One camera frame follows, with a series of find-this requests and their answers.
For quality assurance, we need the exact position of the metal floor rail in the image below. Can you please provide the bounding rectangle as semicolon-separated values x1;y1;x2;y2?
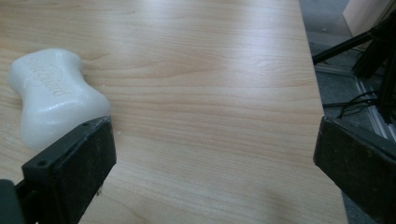
314;62;396;142

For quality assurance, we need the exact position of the white soap bar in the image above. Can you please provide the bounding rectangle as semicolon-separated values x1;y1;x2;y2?
7;48;112;152

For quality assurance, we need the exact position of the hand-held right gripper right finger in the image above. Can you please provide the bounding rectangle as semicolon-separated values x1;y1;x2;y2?
313;116;396;224

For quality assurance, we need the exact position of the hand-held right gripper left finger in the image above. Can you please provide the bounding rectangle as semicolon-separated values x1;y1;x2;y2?
14;116;118;224

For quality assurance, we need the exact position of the black metal stand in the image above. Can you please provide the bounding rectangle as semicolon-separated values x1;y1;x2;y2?
312;8;396;125

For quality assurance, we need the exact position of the black cable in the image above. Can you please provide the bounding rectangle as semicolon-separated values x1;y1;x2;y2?
322;90;381;119

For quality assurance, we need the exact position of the light wooden board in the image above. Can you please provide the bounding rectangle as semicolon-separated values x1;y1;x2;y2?
342;0;396;37

